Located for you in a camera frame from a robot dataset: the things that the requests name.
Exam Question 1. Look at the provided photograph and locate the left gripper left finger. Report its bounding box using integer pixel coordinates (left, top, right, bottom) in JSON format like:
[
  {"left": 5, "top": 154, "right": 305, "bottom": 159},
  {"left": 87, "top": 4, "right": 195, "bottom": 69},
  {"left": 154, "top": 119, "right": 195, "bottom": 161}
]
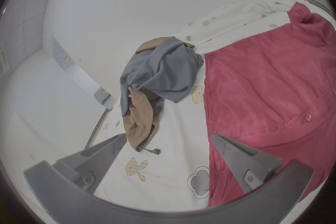
[{"left": 53, "top": 133, "right": 128, "bottom": 194}]

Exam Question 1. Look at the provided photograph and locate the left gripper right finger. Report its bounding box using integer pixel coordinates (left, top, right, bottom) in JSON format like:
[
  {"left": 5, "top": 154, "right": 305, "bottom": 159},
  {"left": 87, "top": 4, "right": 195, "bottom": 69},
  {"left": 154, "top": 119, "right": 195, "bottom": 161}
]
[{"left": 211, "top": 133, "right": 284, "bottom": 194}]

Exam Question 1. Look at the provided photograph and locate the red shirt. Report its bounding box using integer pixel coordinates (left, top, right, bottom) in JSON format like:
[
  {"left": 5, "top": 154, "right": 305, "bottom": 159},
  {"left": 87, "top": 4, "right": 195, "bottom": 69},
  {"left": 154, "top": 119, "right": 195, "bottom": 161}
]
[{"left": 204, "top": 2, "right": 336, "bottom": 208}]

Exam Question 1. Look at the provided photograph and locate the white wardrobe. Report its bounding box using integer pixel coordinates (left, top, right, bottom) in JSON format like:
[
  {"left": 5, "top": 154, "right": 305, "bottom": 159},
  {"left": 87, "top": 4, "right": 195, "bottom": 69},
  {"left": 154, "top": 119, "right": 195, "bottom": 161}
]
[{"left": 5, "top": 112, "right": 87, "bottom": 166}]

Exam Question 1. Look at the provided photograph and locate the tan garment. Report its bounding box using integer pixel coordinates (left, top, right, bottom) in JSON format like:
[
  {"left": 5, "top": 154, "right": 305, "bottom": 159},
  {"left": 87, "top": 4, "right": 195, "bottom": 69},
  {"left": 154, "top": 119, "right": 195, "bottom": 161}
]
[{"left": 123, "top": 36, "right": 196, "bottom": 156}]

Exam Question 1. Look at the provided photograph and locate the grey garment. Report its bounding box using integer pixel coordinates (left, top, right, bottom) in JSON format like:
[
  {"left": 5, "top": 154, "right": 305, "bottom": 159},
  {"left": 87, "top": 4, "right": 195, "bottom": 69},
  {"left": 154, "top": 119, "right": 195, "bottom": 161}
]
[{"left": 120, "top": 39, "right": 204, "bottom": 119}]

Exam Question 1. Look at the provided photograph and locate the white printed quilt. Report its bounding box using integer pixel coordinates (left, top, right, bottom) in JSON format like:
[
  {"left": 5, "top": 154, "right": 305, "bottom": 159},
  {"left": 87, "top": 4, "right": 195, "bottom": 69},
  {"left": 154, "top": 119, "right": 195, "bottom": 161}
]
[{"left": 175, "top": 0, "right": 311, "bottom": 53}]

